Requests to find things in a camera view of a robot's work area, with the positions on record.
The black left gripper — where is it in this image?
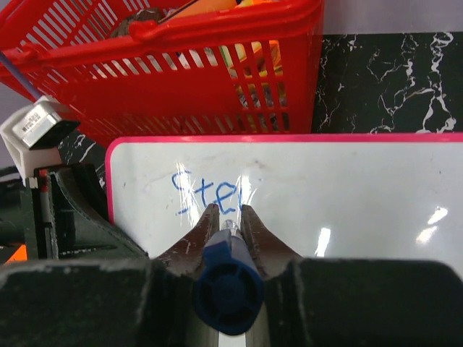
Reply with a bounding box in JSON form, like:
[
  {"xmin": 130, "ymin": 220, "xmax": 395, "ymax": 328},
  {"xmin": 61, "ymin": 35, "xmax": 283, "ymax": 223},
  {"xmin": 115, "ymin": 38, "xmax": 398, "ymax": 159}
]
[{"xmin": 1, "ymin": 164, "xmax": 148, "ymax": 260}]

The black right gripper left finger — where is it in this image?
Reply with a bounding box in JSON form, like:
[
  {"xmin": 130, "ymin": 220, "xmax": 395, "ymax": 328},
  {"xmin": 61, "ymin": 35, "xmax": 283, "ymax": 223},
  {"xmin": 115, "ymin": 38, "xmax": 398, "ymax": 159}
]
[{"xmin": 1, "ymin": 204, "xmax": 219, "ymax": 346}]

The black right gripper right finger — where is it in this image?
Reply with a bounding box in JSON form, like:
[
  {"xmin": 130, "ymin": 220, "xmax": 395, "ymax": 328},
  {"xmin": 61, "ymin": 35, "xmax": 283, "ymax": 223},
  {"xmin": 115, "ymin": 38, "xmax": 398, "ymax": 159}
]
[{"xmin": 240, "ymin": 205, "xmax": 462, "ymax": 346}]

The blue whiteboard marker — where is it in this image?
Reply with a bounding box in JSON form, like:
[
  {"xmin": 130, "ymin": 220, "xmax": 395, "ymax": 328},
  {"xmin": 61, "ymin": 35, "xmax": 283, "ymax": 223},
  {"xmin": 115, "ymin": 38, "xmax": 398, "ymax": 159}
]
[{"xmin": 192, "ymin": 220, "xmax": 264, "ymax": 336}]

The pink framed whiteboard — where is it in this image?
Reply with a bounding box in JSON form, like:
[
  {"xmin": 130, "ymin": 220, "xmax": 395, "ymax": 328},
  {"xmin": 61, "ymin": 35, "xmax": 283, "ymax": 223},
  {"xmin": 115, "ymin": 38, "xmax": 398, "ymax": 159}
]
[{"xmin": 105, "ymin": 133, "xmax": 462, "ymax": 270}]

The red plastic basket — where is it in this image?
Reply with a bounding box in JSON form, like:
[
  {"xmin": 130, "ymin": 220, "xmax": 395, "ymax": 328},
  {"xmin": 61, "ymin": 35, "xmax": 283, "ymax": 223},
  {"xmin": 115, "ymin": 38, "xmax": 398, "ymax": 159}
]
[{"xmin": 1, "ymin": 1, "xmax": 325, "ymax": 146}]

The yellow green striped sponge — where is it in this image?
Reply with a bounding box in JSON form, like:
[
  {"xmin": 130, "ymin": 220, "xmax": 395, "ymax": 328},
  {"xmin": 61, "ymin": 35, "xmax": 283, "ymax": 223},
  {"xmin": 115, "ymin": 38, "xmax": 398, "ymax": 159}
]
[{"xmin": 218, "ymin": 40, "xmax": 284, "ymax": 80}]

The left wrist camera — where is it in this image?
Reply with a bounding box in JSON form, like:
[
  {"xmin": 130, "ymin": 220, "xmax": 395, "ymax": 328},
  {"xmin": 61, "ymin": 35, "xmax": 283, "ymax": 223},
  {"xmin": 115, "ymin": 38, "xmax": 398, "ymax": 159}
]
[{"xmin": 1, "ymin": 95, "xmax": 80, "ymax": 180}]

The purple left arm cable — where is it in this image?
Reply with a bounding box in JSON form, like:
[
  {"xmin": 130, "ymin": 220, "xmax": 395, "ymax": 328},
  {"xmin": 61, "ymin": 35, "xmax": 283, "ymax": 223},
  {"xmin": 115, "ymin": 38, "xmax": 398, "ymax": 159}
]
[{"xmin": 0, "ymin": 50, "xmax": 43, "ymax": 103}]

